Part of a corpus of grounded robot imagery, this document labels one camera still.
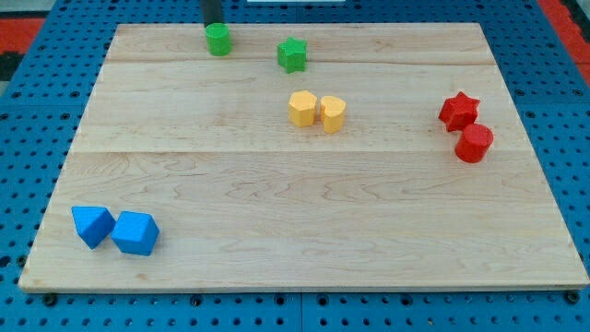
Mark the red star block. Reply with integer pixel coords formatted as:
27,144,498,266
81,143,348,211
438,91,480,132

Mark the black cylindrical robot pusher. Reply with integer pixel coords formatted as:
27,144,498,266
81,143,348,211
199,0,225,27

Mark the yellow heart block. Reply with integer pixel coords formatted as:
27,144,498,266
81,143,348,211
320,96,347,134

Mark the green cylinder block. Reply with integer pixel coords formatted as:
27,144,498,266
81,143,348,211
205,23,232,56

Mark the blue triangle block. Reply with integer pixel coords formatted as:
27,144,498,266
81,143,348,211
71,206,115,249

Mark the light wooden board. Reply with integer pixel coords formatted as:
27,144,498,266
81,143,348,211
19,23,589,294

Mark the red cylinder block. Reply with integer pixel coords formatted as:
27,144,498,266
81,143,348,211
454,124,494,163

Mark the green star block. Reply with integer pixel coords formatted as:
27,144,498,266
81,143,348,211
277,37,307,74

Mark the yellow hexagon block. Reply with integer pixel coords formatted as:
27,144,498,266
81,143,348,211
288,90,317,127

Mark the blue cube block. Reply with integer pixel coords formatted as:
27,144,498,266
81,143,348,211
111,211,159,256

